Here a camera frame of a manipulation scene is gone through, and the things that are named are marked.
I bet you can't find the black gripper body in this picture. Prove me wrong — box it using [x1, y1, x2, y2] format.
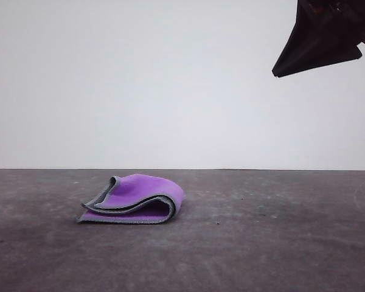
[300, 0, 365, 52]

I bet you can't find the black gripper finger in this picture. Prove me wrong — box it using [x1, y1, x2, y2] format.
[277, 28, 364, 78]
[271, 0, 332, 78]

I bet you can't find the grey table cloth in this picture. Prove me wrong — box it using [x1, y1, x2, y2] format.
[0, 168, 365, 292]

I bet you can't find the purple towel with grey hem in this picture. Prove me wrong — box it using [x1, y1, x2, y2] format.
[75, 173, 186, 226]

